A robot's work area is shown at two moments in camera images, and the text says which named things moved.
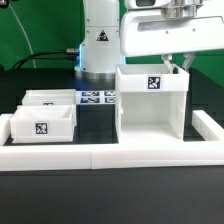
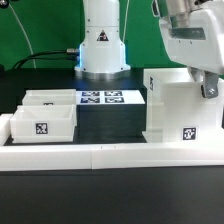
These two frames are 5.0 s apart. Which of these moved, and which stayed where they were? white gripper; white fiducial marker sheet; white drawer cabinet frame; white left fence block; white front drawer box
Moved: white drawer cabinet frame; white gripper
Stayed: white front drawer box; white left fence block; white fiducial marker sheet
